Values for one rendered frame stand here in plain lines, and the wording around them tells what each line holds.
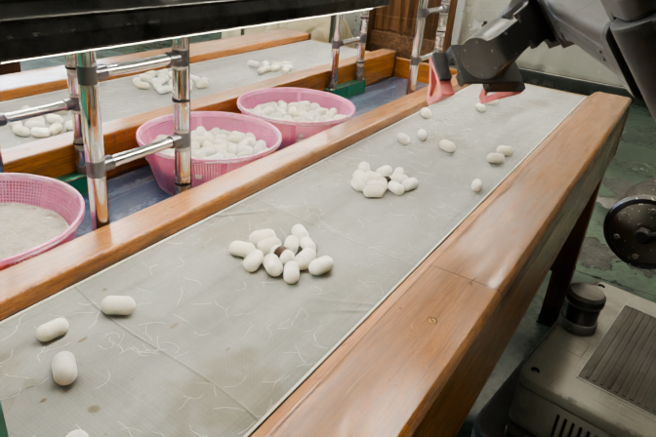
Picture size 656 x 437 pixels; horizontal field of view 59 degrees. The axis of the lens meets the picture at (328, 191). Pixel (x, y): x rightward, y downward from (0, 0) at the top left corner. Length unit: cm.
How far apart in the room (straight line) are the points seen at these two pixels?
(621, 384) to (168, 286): 78
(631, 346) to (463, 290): 59
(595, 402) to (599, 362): 11
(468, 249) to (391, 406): 32
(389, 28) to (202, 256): 508
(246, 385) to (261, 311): 12
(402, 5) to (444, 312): 512
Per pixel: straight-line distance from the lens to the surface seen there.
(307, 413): 54
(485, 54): 76
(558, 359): 116
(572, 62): 538
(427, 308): 67
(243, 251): 76
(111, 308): 68
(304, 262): 74
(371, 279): 75
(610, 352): 122
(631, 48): 41
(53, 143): 110
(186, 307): 69
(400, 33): 571
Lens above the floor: 115
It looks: 25 degrees down
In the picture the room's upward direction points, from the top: 5 degrees clockwise
